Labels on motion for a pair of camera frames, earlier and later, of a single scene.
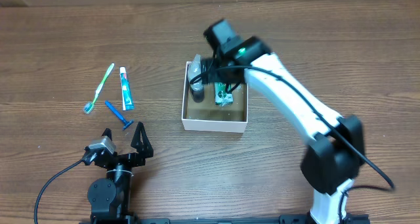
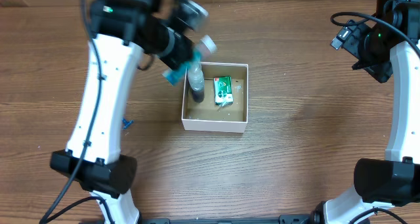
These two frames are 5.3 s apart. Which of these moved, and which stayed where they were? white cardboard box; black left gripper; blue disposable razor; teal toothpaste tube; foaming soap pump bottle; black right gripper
Moved: black right gripper; black left gripper; teal toothpaste tube
Stayed: white cardboard box; foaming soap pump bottle; blue disposable razor
